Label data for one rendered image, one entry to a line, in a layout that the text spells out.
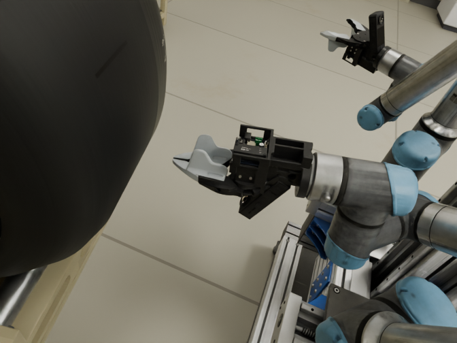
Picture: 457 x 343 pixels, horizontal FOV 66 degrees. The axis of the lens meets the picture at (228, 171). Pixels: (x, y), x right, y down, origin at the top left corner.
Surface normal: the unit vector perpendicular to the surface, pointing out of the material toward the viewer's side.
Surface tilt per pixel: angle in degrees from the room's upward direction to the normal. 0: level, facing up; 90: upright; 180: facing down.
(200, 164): 91
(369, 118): 90
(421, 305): 8
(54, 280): 0
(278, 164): 90
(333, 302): 0
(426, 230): 86
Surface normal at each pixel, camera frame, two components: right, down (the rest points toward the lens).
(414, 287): 0.30, -0.69
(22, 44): 0.58, 0.37
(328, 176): -0.07, -0.04
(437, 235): -0.89, 0.11
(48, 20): 0.84, 0.04
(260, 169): -0.17, 0.69
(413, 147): 0.10, -0.62
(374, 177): -0.03, -0.29
